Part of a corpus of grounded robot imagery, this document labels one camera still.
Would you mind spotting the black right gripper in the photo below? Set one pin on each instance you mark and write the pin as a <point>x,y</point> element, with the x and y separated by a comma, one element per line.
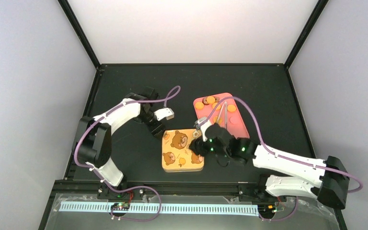
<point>197,147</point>

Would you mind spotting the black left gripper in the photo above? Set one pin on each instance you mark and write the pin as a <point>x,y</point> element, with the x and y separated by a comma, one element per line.
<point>155,129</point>

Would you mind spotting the silver tin lid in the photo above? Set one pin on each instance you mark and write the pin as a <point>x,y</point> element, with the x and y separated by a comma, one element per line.
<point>175,153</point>

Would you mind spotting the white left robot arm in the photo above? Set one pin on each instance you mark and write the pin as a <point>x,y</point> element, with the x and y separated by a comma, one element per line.
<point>93,139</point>

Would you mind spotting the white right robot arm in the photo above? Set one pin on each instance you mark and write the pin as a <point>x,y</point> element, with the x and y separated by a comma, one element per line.
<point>326,181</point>

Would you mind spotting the round waffle cookie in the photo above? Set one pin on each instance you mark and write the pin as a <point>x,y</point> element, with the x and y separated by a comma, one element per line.
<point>231,108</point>
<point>210,100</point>
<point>216,106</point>
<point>199,105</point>
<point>217,119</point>

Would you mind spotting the pink plastic tray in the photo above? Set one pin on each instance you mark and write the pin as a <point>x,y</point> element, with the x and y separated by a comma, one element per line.
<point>238,130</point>

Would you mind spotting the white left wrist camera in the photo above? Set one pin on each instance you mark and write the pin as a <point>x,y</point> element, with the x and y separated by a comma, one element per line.
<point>164,113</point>

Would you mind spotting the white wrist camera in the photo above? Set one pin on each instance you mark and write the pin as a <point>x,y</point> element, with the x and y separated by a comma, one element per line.
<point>164,113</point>
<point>202,125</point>

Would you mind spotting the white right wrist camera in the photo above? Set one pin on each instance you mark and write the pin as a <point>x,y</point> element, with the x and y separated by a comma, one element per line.
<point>202,125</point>

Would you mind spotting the light blue slotted cable duct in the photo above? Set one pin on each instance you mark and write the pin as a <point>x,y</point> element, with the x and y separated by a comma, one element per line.
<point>151,208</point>

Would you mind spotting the black enclosure frame post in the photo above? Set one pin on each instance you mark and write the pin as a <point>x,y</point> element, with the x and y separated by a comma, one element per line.
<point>69,13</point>

